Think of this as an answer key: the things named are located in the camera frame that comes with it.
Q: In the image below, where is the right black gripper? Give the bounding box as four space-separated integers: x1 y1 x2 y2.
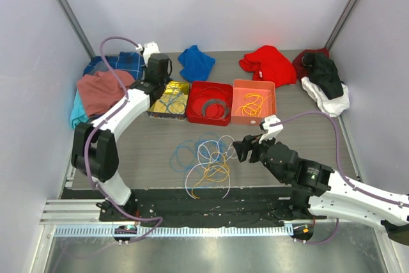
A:
233 130 288 183

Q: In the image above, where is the blue cable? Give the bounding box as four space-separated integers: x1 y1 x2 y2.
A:
156 89 189 119
168 131 239 187

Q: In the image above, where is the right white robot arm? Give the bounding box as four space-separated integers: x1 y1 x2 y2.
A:
233 136 408 246

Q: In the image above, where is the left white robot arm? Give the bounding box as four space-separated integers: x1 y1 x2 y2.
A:
71 53 173 221

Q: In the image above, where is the blue plaid cloth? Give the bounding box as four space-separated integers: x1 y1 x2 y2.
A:
83 52 145 80

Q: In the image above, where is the gold metal tin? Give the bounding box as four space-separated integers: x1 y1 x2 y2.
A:
147 81 190 120

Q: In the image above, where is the salmon pink square box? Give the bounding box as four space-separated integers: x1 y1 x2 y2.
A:
230 79 277 125

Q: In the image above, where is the red square box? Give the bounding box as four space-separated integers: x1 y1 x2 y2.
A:
186 81 233 127

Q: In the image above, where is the salmon pink cloth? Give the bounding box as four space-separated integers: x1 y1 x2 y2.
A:
77 72 125 117

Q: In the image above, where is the dark red cloth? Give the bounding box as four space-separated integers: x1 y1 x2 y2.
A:
292 48 330 82

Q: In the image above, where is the light blue cloth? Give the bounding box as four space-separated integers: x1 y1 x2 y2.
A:
69 91 89 129

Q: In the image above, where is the white cloth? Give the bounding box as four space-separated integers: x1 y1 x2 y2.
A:
301 77 350 118

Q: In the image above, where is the black cloth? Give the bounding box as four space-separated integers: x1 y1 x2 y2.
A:
302 52 344 100

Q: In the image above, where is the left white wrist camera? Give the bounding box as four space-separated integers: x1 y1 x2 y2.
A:
135 42 160 65

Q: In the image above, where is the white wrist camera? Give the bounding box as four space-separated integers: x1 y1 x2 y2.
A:
258 115 284 144
135 42 160 65

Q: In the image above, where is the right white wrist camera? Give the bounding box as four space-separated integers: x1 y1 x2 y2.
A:
258 115 284 144

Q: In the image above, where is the white cable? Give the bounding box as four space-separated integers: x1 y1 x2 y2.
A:
184 134 239 199

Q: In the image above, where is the grey tape ring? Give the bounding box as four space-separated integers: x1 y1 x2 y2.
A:
200 99 231 119

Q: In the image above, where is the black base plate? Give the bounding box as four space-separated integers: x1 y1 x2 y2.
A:
98 186 327 228

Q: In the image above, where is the left corner aluminium post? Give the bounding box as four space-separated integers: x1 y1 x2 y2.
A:
56 0 95 58

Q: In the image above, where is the corner aluminium post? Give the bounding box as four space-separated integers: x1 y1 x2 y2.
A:
325 0 360 51
56 0 95 58

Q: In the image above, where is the white slotted cable duct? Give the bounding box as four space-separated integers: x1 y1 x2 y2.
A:
54 224 293 238

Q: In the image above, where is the right corner aluminium post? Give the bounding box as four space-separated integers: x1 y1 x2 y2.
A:
325 0 360 51

